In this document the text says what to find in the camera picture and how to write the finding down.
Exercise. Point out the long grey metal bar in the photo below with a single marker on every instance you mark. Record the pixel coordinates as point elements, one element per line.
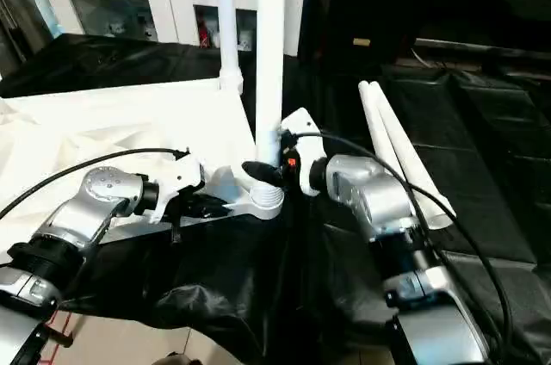
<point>482,48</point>

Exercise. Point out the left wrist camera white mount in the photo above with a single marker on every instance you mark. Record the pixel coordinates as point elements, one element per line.
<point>181,175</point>

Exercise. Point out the white plastic table leg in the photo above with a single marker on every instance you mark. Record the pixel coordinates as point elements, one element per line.
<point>270,38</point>
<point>227,16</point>
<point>381,132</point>
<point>413,154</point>

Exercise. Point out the black case with yellow label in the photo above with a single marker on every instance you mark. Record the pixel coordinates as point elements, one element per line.
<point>360,41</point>

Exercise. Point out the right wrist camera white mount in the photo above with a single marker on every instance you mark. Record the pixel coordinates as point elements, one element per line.
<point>307,141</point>

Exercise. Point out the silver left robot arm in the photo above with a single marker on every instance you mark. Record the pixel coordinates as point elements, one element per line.
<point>86,210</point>

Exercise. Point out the black plastic mat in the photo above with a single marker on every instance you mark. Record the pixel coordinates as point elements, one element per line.
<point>237,261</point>

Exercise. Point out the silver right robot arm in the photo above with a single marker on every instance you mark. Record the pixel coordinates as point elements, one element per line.
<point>379,201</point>

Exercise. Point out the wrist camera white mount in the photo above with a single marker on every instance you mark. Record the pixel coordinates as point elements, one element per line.
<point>307,141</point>
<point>181,175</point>

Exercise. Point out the white plastic table top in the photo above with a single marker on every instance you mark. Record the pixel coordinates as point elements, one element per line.
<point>107,124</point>

